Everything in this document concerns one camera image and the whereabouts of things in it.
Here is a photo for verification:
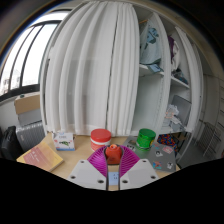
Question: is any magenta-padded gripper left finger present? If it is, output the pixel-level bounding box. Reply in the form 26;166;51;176
66;145;111;192

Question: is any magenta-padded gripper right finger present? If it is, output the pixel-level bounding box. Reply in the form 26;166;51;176
116;145;161;192

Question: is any orange charger block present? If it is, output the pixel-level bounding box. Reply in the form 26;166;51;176
105;143;123;166

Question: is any grey laptop with stickers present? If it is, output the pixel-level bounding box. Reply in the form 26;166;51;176
123;134;178;173

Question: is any green round tin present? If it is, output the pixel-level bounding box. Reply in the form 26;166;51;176
135;128;157;151

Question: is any small white printed box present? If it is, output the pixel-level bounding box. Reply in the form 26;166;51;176
52;131;76;152

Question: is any red-lidded white jar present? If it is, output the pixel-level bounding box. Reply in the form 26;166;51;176
90;128;113;152

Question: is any multicoloured patterned bag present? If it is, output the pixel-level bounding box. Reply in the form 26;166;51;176
157;133;181;149

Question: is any yellow and pink book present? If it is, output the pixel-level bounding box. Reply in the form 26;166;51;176
16;139;65;173

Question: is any grey ribbed suitcase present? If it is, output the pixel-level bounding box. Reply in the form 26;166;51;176
15;121;46;153

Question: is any white shelf unit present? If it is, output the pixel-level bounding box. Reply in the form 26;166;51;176
132;3;205;135

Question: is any white metal rack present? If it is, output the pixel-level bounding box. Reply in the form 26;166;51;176
196;121;223;158

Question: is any black bag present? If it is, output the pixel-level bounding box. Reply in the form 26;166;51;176
0;125;24;159

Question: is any brown cardboard box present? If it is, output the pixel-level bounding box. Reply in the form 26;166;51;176
13;93;42;115

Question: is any wide white pleated curtain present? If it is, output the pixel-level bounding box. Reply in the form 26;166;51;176
40;1;141;137

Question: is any black-framed window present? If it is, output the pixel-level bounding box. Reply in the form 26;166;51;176
0;13;64;101

